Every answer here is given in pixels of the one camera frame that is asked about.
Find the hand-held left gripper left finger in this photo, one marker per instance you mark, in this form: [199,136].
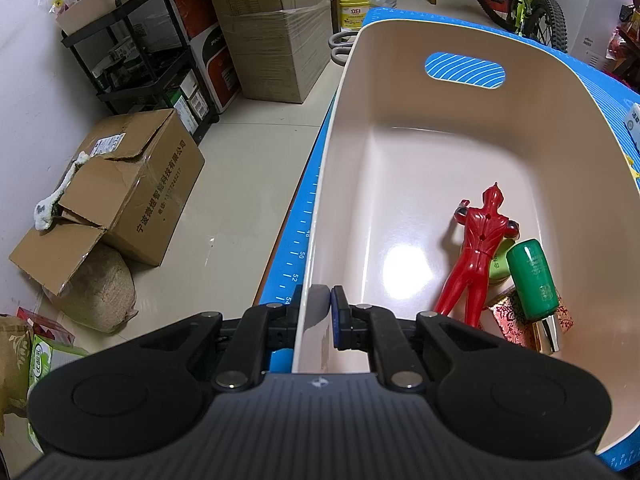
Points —
[280,320]

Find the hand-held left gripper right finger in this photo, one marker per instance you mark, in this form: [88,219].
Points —
[340,315]

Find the red toy figure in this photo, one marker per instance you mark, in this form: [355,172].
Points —
[475,245]

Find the red patterned box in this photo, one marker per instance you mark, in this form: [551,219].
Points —
[505,315]

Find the green round tin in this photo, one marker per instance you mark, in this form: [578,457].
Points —
[500,270]

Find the beige plastic storage bin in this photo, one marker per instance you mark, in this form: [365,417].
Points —
[425,170]

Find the green bottle with silver cap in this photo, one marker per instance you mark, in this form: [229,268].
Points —
[532,280]

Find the blue silicone mat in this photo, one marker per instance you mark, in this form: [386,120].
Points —
[305,220]

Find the torn open cardboard box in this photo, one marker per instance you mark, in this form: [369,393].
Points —
[150,195]

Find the beige sack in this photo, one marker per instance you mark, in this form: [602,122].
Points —
[100,290]

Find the red packet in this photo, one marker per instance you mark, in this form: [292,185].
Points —
[45,327]

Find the green and white carton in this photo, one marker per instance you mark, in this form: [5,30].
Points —
[45,360]

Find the white foam piece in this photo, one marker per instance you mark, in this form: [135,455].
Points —
[47,210]

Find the red and black appliance box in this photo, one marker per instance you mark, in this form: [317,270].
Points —
[215,60]

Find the plastic wrapped cardboard box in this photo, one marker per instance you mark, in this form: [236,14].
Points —
[280,50]

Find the brown patterned bag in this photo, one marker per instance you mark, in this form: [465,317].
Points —
[12,360]

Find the yellow detergent bottle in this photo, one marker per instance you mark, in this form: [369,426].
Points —
[352,15]

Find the black utility cart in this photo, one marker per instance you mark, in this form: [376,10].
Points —
[175,25]

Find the yellow plastic tool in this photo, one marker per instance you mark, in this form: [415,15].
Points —
[635,165]

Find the white patterned tissue box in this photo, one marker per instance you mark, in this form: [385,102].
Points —
[634,127]

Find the black and yellow bicycle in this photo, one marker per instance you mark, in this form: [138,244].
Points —
[550,20]

